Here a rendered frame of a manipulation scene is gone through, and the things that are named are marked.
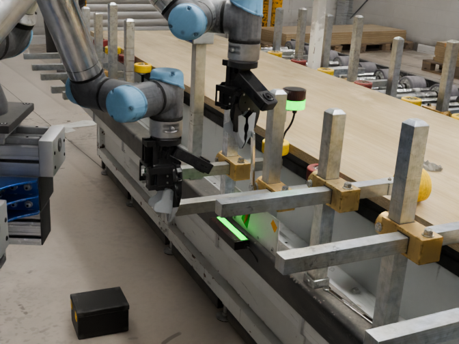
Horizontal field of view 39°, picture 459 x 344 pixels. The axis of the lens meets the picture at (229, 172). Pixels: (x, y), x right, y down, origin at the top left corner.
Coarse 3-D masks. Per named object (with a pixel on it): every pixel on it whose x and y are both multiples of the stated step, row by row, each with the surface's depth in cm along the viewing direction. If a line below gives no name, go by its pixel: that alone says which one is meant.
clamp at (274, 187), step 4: (260, 176) 172; (256, 180) 172; (260, 180) 169; (260, 184) 169; (264, 184) 167; (268, 184) 166; (272, 184) 166; (276, 184) 167; (280, 184) 167; (284, 184) 167; (260, 188) 169; (264, 188) 167; (268, 188) 165; (272, 188) 164; (276, 188) 164; (280, 188) 164; (292, 208) 164
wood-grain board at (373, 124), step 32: (160, 32) 406; (160, 64) 302; (288, 64) 321; (320, 96) 255; (352, 96) 258; (384, 96) 262; (256, 128) 210; (320, 128) 209; (352, 128) 212; (384, 128) 214; (448, 128) 218; (352, 160) 179; (384, 160) 181; (448, 160) 184; (448, 192) 159
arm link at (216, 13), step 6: (198, 0) 145; (204, 0) 146; (210, 0) 148; (216, 0) 148; (222, 0) 149; (210, 6) 145; (216, 6) 147; (222, 6) 146; (216, 12) 146; (222, 12) 146; (216, 18) 146; (222, 18) 146; (216, 24) 147; (222, 24) 147; (210, 30) 149; (216, 30) 149; (222, 30) 148
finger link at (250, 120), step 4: (248, 112) 157; (244, 116) 156; (248, 116) 156; (252, 116) 156; (248, 120) 156; (252, 120) 157; (248, 124) 156; (252, 124) 157; (244, 128) 157; (248, 128) 157; (252, 128) 158; (248, 132) 157; (248, 136) 157; (244, 144) 158
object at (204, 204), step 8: (304, 184) 171; (240, 192) 163; (248, 192) 163; (256, 192) 163; (264, 192) 163; (184, 200) 156; (192, 200) 156; (200, 200) 156; (208, 200) 157; (184, 208) 154; (192, 208) 155; (200, 208) 156; (208, 208) 157
